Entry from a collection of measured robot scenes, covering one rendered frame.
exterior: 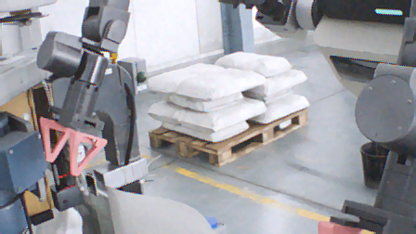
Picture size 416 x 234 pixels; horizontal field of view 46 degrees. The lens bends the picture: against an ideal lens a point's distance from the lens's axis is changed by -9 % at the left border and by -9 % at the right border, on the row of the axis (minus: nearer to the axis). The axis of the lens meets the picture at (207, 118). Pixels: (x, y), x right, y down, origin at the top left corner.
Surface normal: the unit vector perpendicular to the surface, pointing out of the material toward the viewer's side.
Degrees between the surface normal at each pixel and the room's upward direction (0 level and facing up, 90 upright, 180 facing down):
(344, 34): 40
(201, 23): 90
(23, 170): 90
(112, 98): 90
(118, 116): 90
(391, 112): 60
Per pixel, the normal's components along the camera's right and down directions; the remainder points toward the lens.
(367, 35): -0.53, -0.56
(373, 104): -0.67, -0.24
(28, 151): 0.93, 0.04
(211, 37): 0.69, 0.17
